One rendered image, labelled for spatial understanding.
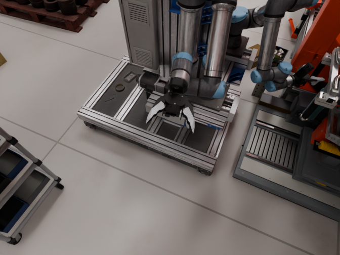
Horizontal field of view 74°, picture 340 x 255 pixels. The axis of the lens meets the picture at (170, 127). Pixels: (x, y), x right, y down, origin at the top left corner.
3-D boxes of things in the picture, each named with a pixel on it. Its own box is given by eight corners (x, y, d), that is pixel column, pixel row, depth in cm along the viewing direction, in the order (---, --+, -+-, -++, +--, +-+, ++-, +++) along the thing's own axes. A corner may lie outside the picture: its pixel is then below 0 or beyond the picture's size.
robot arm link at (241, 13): (221, 25, 154) (225, 5, 143) (240, 23, 156) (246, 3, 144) (228, 36, 148) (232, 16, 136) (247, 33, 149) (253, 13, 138)
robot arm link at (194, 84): (196, 102, 99) (198, 85, 90) (170, 99, 100) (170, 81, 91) (197, 89, 103) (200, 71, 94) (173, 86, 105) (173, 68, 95)
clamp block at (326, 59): (337, 68, 134) (342, 60, 130) (320, 63, 136) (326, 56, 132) (337, 62, 137) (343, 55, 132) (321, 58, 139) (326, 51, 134)
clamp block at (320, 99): (332, 109, 117) (338, 102, 113) (313, 103, 119) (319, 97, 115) (333, 102, 120) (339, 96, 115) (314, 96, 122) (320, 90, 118)
